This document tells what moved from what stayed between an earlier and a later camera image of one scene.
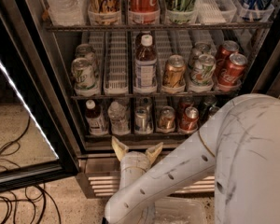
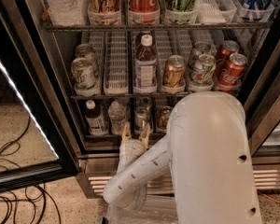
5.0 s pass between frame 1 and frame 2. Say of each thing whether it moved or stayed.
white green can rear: stayed
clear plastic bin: stayed
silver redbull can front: stayed
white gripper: moved
